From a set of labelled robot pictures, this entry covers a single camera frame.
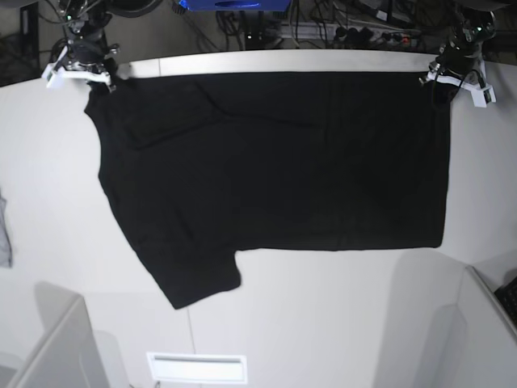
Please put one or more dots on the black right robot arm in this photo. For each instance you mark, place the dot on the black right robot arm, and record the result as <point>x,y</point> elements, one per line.
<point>85,18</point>

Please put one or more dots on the black T-shirt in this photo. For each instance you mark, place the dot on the black T-shirt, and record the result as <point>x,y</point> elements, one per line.
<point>197,168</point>

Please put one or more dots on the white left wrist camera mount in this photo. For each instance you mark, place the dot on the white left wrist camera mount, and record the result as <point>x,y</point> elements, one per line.
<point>474,82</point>

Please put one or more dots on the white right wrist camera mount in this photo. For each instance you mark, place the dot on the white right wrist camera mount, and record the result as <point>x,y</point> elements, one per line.
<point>66,67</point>

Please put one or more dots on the black keyboard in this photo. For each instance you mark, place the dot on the black keyboard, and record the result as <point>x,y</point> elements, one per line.
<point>507,297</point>

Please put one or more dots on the grey cloth at left edge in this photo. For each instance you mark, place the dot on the grey cloth at left edge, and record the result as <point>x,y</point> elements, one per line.
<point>6,257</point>

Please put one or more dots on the blue box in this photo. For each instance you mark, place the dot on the blue box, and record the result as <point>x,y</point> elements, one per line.
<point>234,5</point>

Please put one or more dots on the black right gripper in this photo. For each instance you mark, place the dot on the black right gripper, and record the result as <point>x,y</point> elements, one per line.
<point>92,53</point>

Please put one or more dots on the white partition panel left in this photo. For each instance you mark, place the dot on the white partition panel left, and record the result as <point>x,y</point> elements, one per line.
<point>66,355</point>

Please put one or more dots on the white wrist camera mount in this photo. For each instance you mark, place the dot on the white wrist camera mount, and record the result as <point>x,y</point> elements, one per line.
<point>66,67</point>
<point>474,82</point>

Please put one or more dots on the white partition panel right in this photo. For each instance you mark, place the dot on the white partition panel right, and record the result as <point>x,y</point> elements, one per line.
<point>470,343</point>

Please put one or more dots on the white partition panel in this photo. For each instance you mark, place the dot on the white partition panel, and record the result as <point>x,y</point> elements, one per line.
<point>470,343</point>
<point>66,355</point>

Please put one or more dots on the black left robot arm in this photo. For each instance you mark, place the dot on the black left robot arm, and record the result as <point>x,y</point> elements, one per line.
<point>470,25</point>

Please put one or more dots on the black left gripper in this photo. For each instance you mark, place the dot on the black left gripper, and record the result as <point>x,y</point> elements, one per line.
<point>455,60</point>

